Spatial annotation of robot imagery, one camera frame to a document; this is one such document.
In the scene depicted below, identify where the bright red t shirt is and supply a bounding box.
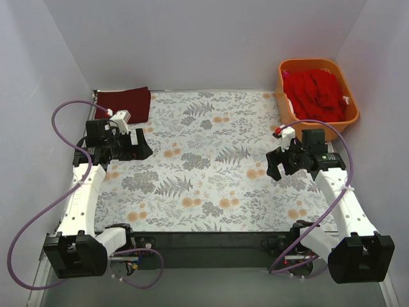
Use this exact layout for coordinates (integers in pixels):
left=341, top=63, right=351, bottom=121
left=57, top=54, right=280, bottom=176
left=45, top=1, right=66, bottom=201
left=283, top=69, right=347, bottom=122

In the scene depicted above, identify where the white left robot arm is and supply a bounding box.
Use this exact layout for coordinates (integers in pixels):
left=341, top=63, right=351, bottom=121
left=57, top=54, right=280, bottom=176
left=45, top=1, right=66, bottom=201
left=43, top=118, right=153, bottom=279

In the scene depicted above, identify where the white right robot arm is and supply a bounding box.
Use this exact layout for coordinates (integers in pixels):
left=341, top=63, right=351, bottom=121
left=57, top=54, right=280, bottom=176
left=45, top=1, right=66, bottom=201
left=266, top=125, right=395, bottom=284

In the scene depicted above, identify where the folded dark red t shirt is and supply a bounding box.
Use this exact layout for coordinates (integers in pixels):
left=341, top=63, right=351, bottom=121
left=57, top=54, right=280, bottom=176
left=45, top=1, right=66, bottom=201
left=96, top=87, right=151, bottom=124

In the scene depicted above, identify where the floral patterned table mat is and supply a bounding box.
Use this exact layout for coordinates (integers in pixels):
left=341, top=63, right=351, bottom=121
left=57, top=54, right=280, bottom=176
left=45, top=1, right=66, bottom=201
left=95, top=91, right=327, bottom=232

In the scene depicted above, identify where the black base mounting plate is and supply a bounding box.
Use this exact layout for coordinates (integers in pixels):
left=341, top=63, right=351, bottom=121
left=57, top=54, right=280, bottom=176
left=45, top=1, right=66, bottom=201
left=112, top=232, right=295, bottom=270

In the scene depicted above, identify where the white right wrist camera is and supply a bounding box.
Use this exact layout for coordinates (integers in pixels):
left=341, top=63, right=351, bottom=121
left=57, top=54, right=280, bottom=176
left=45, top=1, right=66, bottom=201
left=273, top=125, right=296, bottom=152

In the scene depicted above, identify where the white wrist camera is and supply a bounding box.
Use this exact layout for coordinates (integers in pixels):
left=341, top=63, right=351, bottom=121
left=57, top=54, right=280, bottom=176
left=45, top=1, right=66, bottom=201
left=273, top=125, right=296, bottom=152
left=104, top=109, right=131, bottom=136

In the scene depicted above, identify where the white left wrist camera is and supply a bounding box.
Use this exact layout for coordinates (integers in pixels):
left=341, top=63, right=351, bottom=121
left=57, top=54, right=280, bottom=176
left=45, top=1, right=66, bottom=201
left=104, top=109, right=131, bottom=136

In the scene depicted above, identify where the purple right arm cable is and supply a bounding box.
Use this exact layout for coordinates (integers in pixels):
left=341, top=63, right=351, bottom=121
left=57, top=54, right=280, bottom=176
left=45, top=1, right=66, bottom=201
left=267, top=119, right=353, bottom=279

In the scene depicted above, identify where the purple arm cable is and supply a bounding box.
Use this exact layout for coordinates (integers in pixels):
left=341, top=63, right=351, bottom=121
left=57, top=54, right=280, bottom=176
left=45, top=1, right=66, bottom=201
left=267, top=119, right=353, bottom=279
left=7, top=100, right=165, bottom=291

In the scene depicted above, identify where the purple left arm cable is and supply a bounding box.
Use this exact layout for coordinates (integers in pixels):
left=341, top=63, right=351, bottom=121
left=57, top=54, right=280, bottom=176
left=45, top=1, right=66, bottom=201
left=7, top=100, right=165, bottom=291

